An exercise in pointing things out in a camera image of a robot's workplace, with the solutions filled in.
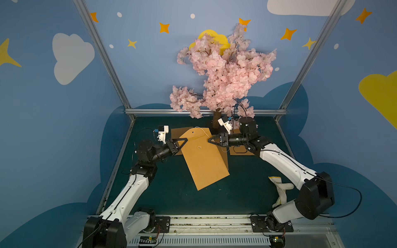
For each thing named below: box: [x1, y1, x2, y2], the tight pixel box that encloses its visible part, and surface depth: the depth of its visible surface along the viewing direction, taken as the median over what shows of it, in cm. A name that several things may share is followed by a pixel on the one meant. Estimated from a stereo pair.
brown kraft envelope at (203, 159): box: [178, 127, 231, 191], surface depth 73 cm
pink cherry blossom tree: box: [169, 24, 278, 129], surface depth 78 cm
